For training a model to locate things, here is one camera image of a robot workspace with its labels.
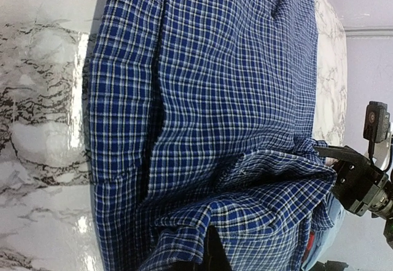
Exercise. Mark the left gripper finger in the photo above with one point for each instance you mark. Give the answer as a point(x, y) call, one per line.
point(214, 258)

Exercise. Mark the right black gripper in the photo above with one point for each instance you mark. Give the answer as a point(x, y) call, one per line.
point(360, 186)

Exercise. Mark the dark blue checked shirt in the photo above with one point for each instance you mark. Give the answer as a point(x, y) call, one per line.
point(201, 113)

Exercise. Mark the light blue folded shirt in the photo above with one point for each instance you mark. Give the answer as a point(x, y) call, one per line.
point(324, 238)

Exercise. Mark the red black plaid folded shirt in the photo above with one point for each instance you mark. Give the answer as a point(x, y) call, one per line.
point(309, 246)

